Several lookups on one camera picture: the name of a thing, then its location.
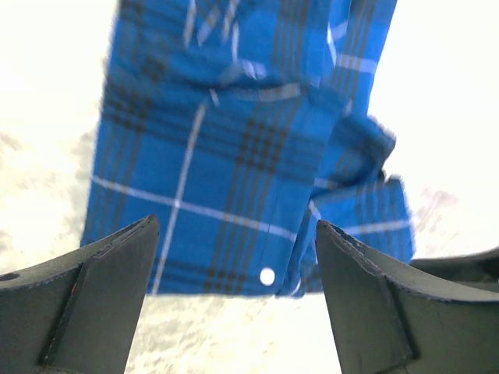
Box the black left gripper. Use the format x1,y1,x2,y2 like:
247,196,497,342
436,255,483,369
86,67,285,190
316,221,498,373

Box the blue plaid long sleeve shirt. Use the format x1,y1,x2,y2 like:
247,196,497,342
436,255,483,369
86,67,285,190
81,1,414,297

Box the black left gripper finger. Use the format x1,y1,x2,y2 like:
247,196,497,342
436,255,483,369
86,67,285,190
1,215,159,373

